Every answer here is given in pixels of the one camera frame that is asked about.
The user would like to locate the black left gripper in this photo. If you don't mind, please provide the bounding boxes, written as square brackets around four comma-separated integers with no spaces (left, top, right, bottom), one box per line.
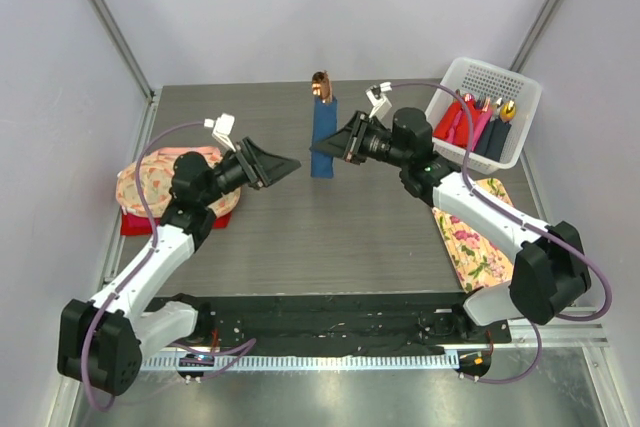
[200,137,300,207]

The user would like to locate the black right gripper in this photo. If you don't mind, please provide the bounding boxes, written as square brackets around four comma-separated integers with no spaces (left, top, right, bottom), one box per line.
[314,111,409,169]

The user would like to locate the blue paper napkin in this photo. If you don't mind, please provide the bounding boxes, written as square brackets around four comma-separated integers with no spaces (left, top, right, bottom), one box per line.
[309,94,339,180]

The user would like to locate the rose gold spoon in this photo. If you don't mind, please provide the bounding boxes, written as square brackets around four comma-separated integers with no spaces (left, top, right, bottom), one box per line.
[311,70,334,104]

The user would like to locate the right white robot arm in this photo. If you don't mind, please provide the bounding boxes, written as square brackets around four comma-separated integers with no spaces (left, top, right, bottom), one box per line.
[311,108,591,342]

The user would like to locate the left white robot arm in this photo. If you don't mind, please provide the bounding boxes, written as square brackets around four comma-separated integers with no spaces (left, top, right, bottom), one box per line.
[57,138,301,396]

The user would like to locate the red rolled napkin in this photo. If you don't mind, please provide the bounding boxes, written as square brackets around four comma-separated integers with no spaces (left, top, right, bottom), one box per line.
[433,100,483,148]

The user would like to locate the pink rolled napkin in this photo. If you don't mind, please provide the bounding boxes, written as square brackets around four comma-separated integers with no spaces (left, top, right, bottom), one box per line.
[445,103,491,150]

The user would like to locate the red napkin stack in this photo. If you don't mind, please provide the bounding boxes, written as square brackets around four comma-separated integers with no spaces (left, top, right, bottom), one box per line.
[120,212,232,237]

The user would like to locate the dark blue rolled napkin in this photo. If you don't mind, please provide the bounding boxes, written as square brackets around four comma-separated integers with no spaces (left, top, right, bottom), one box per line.
[486,118,511,162]

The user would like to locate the floral mesh laundry bag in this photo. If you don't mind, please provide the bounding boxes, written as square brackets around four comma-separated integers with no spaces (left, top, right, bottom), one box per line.
[115,146,243,218]

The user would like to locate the white plastic basket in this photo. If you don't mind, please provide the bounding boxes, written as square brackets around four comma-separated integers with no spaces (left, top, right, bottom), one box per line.
[426,57,542,174]

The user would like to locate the gold spoon in basket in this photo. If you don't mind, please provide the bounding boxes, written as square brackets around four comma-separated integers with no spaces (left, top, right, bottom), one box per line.
[499,100,516,123]

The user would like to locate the floral tray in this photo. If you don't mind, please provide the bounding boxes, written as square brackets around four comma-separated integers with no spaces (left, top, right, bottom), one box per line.
[432,208,513,293]

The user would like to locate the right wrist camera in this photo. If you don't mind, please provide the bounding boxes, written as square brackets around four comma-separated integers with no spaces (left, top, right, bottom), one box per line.
[365,82,392,121]

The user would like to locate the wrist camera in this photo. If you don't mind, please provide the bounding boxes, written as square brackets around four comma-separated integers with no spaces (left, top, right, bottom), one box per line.
[365,82,392,121]
[203,113,236,151]

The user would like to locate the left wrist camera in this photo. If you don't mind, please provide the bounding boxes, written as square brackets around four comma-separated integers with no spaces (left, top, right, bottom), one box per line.
[203,113,236,151]

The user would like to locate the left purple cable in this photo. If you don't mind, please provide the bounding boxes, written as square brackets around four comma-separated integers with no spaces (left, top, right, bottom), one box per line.
[81,119,257,412]

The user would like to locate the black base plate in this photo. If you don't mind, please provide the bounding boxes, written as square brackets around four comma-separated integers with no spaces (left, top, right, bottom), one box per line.
[144,296,512,354]

